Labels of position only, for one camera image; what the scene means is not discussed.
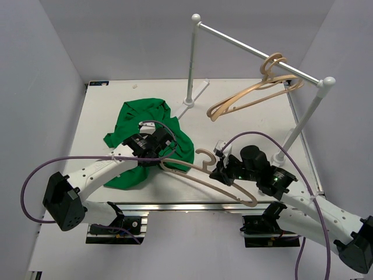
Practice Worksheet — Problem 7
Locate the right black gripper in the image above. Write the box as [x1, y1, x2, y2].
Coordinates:
[209, 153, 259, 186]

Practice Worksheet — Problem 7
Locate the green t shirt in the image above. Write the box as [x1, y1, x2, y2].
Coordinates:
[103, 98, 195, 190]

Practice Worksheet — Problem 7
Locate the beige wooden hanger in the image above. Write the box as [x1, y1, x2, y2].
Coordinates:
[210, 57, 305, 123]
[159, 148, 258, 208]
[206, 52, 304, 122]

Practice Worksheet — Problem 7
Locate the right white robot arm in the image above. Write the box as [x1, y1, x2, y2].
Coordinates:
[209, 141, 372, 274]

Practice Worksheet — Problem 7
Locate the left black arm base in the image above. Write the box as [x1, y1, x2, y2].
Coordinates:
[85, 202, 144, 245]

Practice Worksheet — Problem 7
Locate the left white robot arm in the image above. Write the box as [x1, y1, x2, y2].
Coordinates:
[43, 128, 175, 233]

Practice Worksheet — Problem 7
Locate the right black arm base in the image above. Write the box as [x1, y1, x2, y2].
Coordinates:
[240, 202, 300, 248]

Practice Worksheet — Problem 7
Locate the blue label sticker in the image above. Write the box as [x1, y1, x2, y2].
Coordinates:
[89, 81, 109, 86]

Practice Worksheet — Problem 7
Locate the white clothes rack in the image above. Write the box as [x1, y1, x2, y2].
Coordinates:
[171, 13, 336, 167]

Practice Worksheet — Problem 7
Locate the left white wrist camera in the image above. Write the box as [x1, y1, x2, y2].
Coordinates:
[139, 121, 156, 134]

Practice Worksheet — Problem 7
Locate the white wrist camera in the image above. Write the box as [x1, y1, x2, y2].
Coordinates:
[139, 121, 156, 134]
[213, 140, 232, 158]

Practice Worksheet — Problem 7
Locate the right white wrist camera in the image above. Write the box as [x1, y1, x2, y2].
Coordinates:
[213, 140, 232, 158]

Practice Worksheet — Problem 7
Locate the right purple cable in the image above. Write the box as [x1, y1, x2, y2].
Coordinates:
[223, 131, 333, 280]

